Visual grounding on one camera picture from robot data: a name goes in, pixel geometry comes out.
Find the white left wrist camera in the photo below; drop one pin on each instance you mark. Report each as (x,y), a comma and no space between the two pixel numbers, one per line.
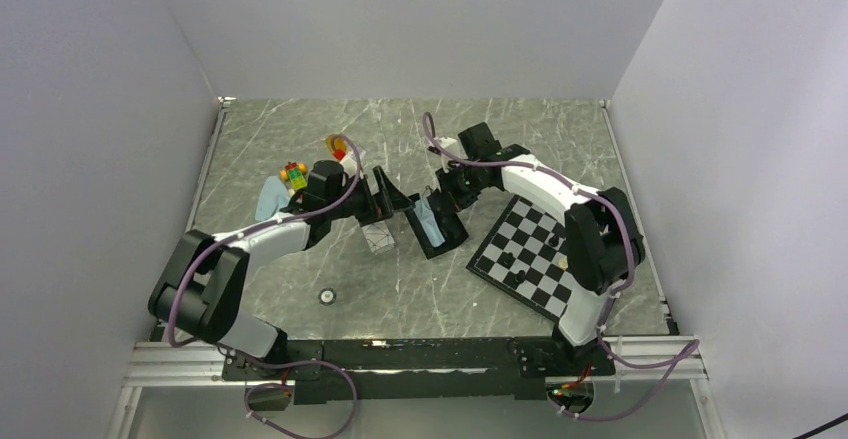
(346,158)

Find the black white chessboard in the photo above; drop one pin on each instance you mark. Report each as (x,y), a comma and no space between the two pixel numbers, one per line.
(523,230)

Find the black table front rail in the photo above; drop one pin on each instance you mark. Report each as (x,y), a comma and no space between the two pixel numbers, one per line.
(523,368)

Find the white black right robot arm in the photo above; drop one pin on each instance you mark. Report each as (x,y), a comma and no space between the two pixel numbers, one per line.
(603,243)

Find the white geometric glasses case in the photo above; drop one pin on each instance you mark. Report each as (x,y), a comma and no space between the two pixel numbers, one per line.
(378,237)

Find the black glasses case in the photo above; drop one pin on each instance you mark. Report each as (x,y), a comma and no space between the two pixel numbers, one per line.
(452,228)

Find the light blue cleaning cloth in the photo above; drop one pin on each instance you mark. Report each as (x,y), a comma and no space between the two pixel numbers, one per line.
(273,196)

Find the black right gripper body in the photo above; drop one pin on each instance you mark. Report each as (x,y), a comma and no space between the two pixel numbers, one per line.
(462,184)

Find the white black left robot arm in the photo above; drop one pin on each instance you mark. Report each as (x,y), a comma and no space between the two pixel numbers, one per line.
(201,286)

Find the small round metal disc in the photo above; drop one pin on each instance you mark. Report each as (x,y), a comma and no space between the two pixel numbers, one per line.
(327,296)

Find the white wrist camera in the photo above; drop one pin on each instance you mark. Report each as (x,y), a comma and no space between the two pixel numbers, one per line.
(447,148)
(346,158)

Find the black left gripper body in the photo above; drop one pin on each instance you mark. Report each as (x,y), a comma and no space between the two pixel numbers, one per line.
(365,207)

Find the colourful toy brick car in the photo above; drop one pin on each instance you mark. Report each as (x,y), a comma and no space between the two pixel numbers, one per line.
(294,175)

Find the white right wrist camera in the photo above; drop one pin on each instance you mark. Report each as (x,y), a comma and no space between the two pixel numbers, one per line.
(447,148)

